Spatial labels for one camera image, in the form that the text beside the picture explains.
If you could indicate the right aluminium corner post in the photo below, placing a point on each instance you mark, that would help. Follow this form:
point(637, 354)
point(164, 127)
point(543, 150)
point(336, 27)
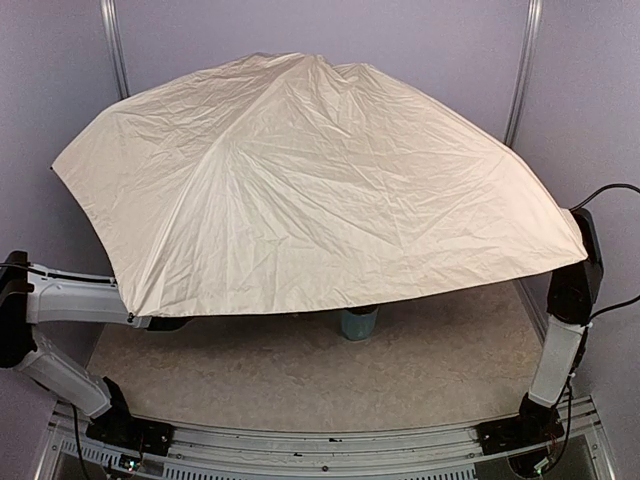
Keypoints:
point(525, 67)

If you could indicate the light blue mug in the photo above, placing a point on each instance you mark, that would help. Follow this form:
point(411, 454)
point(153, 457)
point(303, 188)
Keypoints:
point(357, 324)

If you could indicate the aluminium corner post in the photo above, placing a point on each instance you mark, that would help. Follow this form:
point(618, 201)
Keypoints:
point(114, 43)
point(525, 67)

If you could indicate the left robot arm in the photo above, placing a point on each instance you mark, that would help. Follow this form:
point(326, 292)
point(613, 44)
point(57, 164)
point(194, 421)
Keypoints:
point(31, 295)

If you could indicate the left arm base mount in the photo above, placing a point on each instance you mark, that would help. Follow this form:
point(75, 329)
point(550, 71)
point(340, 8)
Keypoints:
point(132, 433)

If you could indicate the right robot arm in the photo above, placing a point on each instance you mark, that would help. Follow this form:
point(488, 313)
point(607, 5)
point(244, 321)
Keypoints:
point(572, 294)

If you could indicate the beige folding umbrella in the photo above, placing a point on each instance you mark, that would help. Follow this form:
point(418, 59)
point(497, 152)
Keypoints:
point(283, 184)

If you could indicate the left aluminium corner post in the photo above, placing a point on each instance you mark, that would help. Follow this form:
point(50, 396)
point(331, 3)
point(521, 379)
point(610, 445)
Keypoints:
point(114, 43)

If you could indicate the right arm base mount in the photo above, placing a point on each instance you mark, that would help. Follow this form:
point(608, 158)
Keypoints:
point(517, 432)

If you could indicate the aluminium front rail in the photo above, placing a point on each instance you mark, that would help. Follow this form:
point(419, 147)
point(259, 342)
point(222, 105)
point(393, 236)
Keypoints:
point(456, 451)

